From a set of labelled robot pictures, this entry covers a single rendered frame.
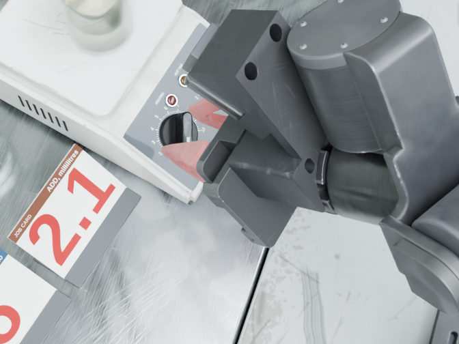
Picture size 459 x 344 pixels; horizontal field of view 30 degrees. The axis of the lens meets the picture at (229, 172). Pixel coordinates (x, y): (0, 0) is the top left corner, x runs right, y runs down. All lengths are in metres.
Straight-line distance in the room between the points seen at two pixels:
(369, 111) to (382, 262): 0.32
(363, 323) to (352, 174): 0.26
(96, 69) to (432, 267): 0.35
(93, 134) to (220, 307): 0.17
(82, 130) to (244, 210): 0.21
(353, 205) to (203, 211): 0.27
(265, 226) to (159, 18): 0.22
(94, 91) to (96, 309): 0.17
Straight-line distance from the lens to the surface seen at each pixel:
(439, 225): 0.39
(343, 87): 0.40
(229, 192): 0.49
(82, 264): 0.70
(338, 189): 0.46
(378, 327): 0.70
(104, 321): 0.69
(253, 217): 0.51
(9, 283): 0.68
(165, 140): 0.67
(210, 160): 0.51
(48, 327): 0.69
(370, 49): 0.39
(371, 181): 0.44
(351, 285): 0.70
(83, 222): 0.69
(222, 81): 0.43
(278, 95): 0.44
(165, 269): 0.69
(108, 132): 0.66
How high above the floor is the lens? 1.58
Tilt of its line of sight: 70 degrees down
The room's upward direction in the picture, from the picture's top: 7 degrees clockwise
